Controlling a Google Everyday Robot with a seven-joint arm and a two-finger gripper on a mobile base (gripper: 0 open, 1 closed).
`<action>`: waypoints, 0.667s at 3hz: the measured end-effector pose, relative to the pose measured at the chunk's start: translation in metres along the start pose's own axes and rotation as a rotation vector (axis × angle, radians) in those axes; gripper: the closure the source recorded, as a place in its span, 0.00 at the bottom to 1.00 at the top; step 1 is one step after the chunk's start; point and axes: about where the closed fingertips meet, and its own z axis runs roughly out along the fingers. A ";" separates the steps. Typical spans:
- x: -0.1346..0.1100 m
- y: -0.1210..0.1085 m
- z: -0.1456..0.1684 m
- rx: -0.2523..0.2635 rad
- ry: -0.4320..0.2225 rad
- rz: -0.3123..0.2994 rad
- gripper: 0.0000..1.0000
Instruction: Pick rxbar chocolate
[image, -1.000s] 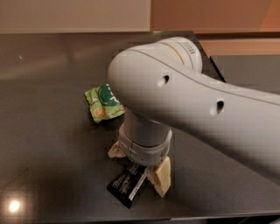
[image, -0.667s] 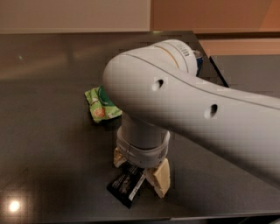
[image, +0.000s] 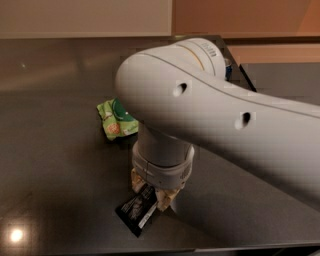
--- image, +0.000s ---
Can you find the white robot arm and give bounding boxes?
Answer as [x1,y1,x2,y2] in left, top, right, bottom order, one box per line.
[115,38,320,208]

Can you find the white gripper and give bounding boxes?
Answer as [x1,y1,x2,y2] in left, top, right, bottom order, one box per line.
[131,142,195,212]

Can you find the green snack bag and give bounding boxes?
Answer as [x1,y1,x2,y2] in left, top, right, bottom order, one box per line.
[97,98,138,141]

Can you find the blue pepsi can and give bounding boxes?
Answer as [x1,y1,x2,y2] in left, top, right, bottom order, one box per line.
[224,58,232,81]

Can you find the black rxbar chocolate wrapper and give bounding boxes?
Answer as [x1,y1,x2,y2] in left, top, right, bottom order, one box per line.
[115,184,157,237]

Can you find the grey side table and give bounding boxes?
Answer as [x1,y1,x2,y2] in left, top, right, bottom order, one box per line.
[240,63,320,105]

